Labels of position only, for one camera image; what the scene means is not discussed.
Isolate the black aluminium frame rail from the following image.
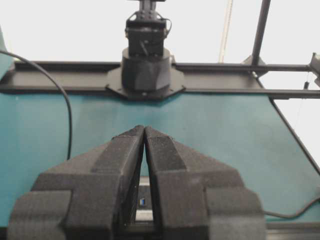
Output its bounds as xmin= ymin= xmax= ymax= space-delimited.
xmin=0 ymin=0 xmax=320 ymax=176

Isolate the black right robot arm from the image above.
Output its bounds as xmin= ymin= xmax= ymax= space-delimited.
xmin=121 ymin=0 xmax=171 ymax=92

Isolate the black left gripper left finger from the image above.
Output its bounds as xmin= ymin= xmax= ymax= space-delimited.
xmin=7 ymin=125 xmax=144 ymax=240

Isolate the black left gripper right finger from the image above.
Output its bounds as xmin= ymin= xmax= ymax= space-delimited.
xmin=144 ymin=126 xmax=266 ymax=240

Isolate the black hub power cable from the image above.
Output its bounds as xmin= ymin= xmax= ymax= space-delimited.
xmin=262 ymin=191 xmax=320 ymax=219

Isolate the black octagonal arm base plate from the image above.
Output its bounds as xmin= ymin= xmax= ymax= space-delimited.
xmin=105 ymin=67 xmax=186 ymax=101

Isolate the black USB cable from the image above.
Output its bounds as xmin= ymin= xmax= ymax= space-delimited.
xmin=0 ymin=49 xmax=74 ymax=161

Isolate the black multiport USB hub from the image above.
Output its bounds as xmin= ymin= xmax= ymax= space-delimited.
xmin=137 ymin=183 xmax=153 ymax=210

